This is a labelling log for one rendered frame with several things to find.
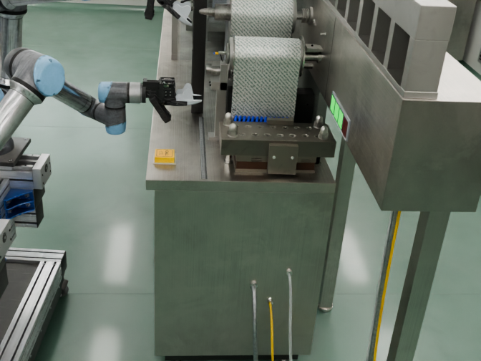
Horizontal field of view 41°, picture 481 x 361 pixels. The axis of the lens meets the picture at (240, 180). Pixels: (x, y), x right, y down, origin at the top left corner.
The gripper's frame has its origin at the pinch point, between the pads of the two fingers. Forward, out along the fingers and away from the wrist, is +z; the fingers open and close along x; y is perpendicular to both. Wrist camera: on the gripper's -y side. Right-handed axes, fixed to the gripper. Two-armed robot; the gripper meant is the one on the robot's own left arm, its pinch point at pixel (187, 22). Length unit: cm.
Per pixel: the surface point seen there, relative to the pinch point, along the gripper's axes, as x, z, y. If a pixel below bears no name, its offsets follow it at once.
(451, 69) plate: -69, 47, 51
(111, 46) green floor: 404, 33, -148
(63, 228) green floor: 73, 38, -144
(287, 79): -8.4, 38.5, 10.5
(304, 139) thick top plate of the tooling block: -26, 52, 2
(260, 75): -8.4, 30.4, 5.0
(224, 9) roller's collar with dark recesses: 20.2, 10.7, 9.3
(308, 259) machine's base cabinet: -34, 86, -30
